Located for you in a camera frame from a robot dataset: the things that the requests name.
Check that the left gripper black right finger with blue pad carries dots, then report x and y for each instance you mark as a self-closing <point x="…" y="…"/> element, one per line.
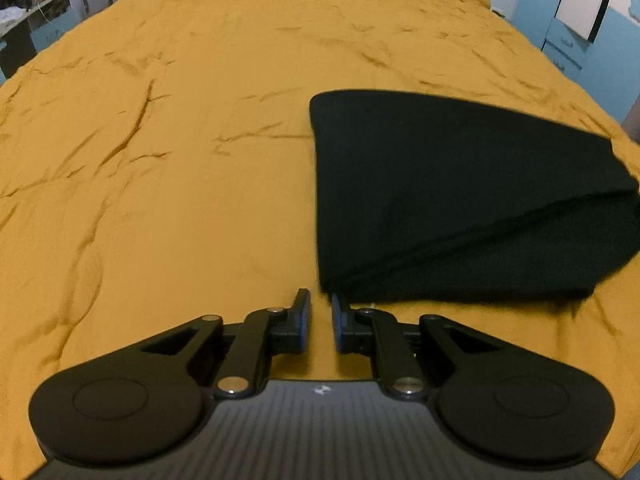
<point x="499" y="402"/>

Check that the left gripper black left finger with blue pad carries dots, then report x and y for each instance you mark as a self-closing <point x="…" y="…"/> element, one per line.
<point x="141" y="401"/>

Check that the black pants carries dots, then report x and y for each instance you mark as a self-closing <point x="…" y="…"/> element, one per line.
<point x="429" y="198"/>

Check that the mustard yellow bed sheet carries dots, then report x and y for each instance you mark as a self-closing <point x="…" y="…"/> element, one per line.
<point x="157" y="164"/>

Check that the dark cluttered side table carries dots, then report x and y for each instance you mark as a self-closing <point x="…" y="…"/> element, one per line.
<point x="30" y="26"/>

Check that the blue white wardrobe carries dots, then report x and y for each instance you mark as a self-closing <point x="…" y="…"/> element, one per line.
<point x="594" y="43"/>

